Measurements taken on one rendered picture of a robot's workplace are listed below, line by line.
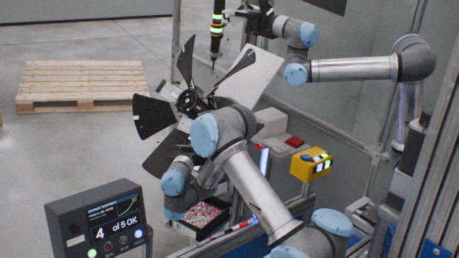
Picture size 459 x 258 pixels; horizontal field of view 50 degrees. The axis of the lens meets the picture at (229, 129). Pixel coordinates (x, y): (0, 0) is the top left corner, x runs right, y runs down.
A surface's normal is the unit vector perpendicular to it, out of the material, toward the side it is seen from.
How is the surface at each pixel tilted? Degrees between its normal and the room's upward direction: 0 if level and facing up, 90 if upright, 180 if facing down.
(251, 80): 50
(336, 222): 8
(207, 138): 87
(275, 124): 90
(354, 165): 90
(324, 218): 8
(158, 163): 58
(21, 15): 90
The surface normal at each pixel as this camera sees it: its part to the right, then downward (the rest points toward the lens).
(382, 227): -0.73, 0.25
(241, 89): -0.52, -0.39
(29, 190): 0.09, -0.88
